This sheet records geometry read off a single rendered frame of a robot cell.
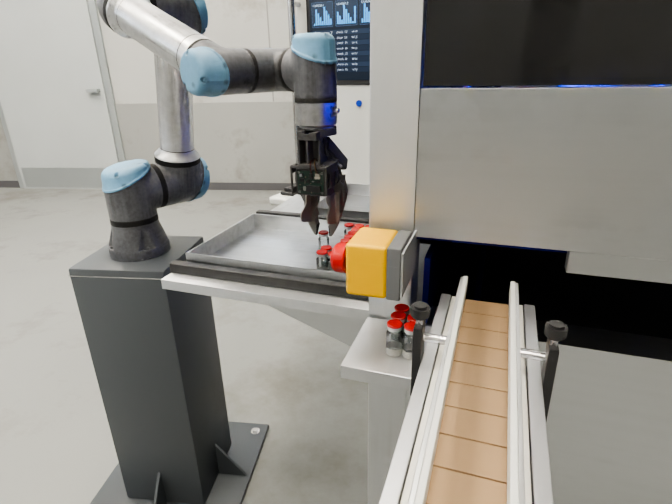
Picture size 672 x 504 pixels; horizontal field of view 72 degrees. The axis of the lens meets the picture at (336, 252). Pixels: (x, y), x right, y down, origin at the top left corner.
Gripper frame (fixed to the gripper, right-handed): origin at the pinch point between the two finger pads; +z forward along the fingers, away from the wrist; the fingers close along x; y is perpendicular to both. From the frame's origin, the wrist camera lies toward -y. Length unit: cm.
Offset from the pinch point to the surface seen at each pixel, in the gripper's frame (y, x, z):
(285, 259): 6.0, -6.2, 5.3
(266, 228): -9.8, -18.7, 5.2
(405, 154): 21.9, 20.3, -19.3
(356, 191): -44.0, -7.0, 4.1
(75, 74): -305, -386, -27
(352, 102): -80, -19, -18
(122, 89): -319, -343, -11
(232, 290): 20.6, -9.5, 5.6
